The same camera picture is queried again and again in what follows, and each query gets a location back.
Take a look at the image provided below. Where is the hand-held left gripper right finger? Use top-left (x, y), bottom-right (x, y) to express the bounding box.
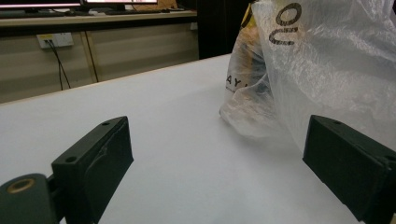
top-left (302, 114), bottom-right (396, 224)

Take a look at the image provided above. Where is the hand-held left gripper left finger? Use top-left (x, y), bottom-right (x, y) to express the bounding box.
top-left (50, 116), bottom-right (134, 224)

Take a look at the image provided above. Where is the translucent white plastic bag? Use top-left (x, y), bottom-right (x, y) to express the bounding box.
top-left (219, 0), bottom-right (396, 153)

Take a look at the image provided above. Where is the orange juice bottle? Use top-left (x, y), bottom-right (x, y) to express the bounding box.
top-left (232, 3), bottom-right (272, 104)

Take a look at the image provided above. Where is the wooden desk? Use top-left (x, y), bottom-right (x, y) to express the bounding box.
top-left (0, 8), bottom-right (199, 105)

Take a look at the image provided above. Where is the black keyboard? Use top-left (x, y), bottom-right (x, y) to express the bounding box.
top-left (105, 8), bottom-right (163, 16)

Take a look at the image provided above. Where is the computer monitor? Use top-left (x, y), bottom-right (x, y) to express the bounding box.
top-left (82, 0), bottom-right (159, 6)
top-left (0, 0), bottom-right (82, 11)

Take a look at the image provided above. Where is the white wall socket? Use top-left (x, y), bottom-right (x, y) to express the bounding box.
top-left (36, 32), bottom-right (75, 49)

